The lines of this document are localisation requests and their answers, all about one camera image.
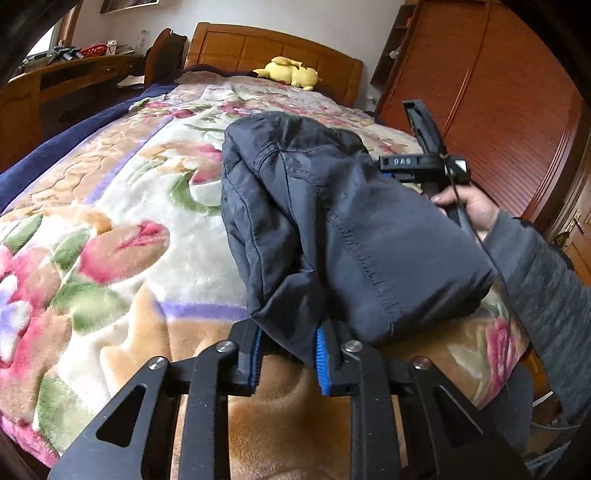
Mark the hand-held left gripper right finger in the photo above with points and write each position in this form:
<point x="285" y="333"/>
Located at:
<point x="322" y="360"/>

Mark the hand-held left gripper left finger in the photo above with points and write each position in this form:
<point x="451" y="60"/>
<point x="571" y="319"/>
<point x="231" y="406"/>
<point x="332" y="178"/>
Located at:
<point x="255" y="355"/>

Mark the dark navy jacket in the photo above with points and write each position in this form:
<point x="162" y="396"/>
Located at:
<point x="346" y="221"/>

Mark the person's right forearm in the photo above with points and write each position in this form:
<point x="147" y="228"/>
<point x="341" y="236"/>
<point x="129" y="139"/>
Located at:
<point x="540" y="286"/>

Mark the person's right hand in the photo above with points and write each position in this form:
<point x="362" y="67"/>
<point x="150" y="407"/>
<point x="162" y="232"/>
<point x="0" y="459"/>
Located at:
<point x="478" y="203"/>

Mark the wooden wardrobe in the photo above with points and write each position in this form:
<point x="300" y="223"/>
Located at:
<point x="498" y="92"/>

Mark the wooden corner shelf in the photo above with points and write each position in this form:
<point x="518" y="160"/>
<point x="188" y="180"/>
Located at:
<point x="392" y="41"/>

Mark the yellow plush toy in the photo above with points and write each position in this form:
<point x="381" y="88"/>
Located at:
<point x="295" y="74"/>

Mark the wooden bed headboard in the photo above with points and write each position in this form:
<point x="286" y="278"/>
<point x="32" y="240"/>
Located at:
<point x="277" y="44"/>

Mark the floral plush blanket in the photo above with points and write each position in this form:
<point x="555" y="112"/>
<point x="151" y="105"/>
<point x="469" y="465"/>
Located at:
<point x="115" y="207"/>

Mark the wooden chair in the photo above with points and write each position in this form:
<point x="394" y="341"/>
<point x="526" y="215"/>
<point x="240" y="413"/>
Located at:
<point x="161" y="55"/>

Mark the small white box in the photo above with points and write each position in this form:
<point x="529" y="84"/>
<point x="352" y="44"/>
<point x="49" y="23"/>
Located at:
<point x="111" y="47"/>

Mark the wooden desk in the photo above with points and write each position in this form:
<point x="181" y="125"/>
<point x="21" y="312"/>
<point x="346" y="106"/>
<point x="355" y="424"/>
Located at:
<point x="27" y="101"/>

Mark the red basket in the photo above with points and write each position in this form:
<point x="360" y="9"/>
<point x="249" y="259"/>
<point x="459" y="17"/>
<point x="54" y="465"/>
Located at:
<point x="92" y="50"/>

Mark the metal tools on desk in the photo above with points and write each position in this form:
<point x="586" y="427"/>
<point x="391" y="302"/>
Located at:
<point x="63" y="54"/>

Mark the framed wall picture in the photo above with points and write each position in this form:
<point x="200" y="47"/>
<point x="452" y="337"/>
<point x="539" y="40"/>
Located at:
<point x="129" y="4"/>

